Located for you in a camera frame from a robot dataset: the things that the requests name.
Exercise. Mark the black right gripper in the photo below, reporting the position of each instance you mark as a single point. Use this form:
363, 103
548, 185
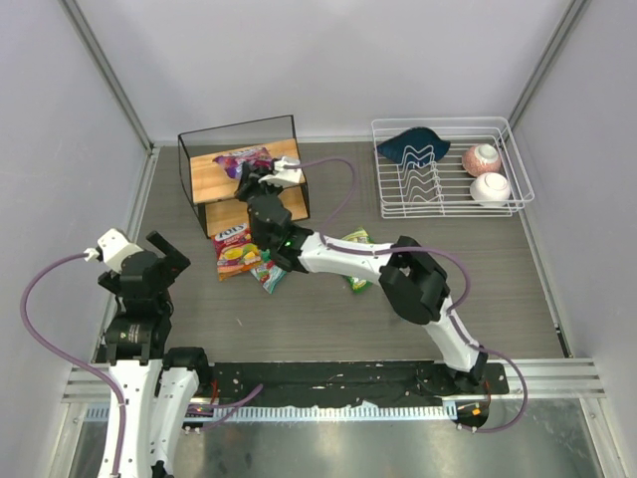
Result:
252, 183

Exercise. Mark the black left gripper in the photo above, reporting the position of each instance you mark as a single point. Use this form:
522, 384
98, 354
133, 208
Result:
150, 266

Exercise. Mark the purple Fox's berries candy bag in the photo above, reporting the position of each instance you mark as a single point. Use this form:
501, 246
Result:
234, 162

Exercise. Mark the orange Fox's fruits candy bag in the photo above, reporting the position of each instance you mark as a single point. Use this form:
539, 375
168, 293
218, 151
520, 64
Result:
235, 251

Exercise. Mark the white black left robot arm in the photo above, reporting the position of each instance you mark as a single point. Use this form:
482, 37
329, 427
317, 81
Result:
151, 386

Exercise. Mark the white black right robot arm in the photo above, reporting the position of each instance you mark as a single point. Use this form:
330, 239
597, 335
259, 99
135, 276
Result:
413, 282

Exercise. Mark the teal Fox's blossom candy bag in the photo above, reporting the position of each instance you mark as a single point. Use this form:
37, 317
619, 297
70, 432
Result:
268, 273

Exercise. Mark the dark blue plate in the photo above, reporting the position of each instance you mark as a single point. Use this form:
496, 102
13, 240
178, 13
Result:
415, 147

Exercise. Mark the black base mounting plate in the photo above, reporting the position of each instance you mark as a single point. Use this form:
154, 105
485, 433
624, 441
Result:
325, 384

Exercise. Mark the pink patterned bowl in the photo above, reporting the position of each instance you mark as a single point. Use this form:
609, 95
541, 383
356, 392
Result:
481, 158

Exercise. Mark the white bowl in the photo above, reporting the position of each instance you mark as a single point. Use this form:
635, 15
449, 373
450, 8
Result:
491, 190

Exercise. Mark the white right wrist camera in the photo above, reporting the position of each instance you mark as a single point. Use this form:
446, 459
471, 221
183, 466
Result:
286, 171

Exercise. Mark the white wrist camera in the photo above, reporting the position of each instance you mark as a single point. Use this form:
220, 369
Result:
113, 249
286, 171

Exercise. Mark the black wire wooden shelf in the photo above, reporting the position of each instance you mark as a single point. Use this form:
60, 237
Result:
211, 162

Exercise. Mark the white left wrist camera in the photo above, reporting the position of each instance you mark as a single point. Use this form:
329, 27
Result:
113, 249

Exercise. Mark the white wire dish rack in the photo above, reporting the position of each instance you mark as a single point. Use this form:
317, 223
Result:
442, 188

